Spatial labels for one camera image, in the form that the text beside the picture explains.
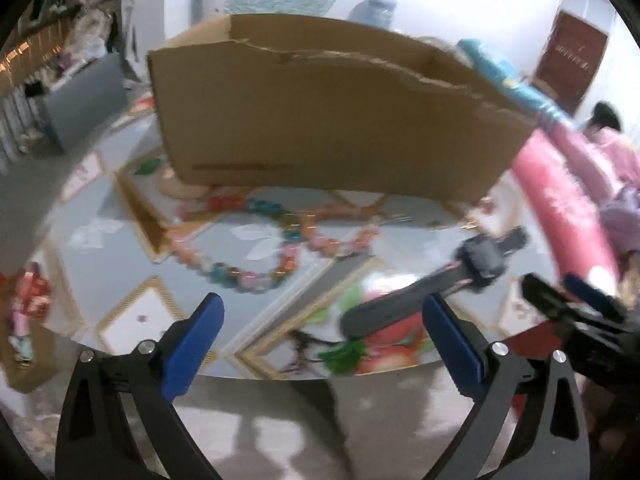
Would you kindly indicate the blue water jug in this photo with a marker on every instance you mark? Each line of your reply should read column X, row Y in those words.
column 372, row 12

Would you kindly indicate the pile of light clothes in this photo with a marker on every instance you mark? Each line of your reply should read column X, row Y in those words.
column 90, row 35

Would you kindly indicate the teal pillow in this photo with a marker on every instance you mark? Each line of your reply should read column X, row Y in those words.
column 500, row 70

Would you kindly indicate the brown door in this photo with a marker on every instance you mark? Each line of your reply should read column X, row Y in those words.
column 570, row 60

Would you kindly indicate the lilac cloth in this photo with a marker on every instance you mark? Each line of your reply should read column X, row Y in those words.
column 620, row 220

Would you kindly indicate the metal railing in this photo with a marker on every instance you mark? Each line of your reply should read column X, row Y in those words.
column 25, row 85

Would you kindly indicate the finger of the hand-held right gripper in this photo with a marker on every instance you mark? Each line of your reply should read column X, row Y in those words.
column 545, row 297
column 592, row 292

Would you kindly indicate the light pink quilt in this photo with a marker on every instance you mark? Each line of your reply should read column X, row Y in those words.
column 612, row 160

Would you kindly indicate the grey cabinet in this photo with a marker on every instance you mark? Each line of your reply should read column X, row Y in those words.
column 82, row 105

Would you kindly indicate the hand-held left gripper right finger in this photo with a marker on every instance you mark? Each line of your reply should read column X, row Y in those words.
column 450, row 340

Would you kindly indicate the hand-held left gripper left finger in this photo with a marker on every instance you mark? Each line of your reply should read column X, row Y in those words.
column 192, row 345

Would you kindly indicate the torn cardboard box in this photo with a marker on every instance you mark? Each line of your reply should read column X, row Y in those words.
column 325, row 120

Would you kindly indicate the red floral blanket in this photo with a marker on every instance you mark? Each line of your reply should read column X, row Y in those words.
column 555, row 195

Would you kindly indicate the red printed bag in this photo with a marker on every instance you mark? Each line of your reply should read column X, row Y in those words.
column 30, row 300

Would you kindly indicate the black wrist watch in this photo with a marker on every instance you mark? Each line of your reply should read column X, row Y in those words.
column 480, row 260

